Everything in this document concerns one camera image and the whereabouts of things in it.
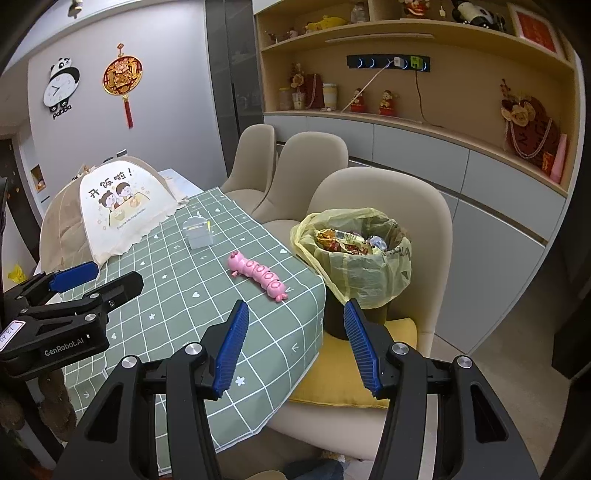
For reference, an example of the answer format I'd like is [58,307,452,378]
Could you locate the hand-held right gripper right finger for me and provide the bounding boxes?
[343,298,541,480]

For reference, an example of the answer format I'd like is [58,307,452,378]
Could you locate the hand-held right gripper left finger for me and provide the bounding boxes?
[58,299,250,480]

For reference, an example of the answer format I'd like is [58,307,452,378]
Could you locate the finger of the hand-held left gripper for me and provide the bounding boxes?
[7,261,100,305]
[28,271,145,324]

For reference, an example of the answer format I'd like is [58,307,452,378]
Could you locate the black trash bin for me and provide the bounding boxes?
[323,281,393,343]

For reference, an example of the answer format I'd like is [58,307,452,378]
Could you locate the yellow trash bag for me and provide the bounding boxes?
[290,208,413,310]

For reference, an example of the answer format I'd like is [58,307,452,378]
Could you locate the pile of wrappers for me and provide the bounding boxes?
[315,227,398,256]

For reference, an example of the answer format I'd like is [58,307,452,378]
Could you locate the yellow seat cushion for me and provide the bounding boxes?
[288,318,417,409]

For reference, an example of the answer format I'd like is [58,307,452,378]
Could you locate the green checked tablecloth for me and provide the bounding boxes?
[34,186,326,476]

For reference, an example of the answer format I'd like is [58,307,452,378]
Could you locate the white printed mesh food cover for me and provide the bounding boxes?
[39,154,190,273]

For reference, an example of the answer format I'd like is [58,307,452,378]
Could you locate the pink caterpillar toy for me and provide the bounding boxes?
[227,250,289,304]

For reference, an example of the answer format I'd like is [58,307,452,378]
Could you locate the clear plastic box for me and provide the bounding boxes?
[183,216,214,250]

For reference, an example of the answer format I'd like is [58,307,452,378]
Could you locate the blue cloth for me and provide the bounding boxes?
[281,457,347,480]

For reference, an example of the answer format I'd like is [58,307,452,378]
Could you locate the beige chair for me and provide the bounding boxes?
[252,131,349,227]
[261,167,453,462]
[222,124,278,195]

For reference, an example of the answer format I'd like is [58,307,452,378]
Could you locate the beige dining chairs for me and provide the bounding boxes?
[263,111,568,352]

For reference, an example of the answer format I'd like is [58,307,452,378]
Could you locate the brown bag with flower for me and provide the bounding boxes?
[291,63,324,110]

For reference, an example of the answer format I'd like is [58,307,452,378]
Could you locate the brown bag with pearls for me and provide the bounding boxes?
[501,79,553,169]

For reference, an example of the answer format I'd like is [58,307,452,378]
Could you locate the pink box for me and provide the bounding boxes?
[549,134,568,183]

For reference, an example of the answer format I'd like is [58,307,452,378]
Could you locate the black power strip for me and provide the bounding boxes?
[347,54,431,73]

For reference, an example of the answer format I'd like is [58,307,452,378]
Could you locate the yellow plush toy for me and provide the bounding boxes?
[305,15,349,34]

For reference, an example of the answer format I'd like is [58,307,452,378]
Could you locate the panda plush toy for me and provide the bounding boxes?
[450,0,507,31]

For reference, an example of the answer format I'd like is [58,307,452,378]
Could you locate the red framed picture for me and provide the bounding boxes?
[507,2,566,61]

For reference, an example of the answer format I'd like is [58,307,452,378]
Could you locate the panda wall clock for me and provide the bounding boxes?
[43,58,80,121]

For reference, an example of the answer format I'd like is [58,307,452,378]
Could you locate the red knot wall ornament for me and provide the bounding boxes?
[102,43,143,129]

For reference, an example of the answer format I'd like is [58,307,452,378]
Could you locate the black cable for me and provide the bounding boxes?
[414,69,444,127]

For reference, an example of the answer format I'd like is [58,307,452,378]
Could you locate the white cable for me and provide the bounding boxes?
[342,67,395,112]

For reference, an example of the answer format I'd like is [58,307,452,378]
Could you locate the wooden wall shelf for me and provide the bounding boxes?
[254,0,583,199]

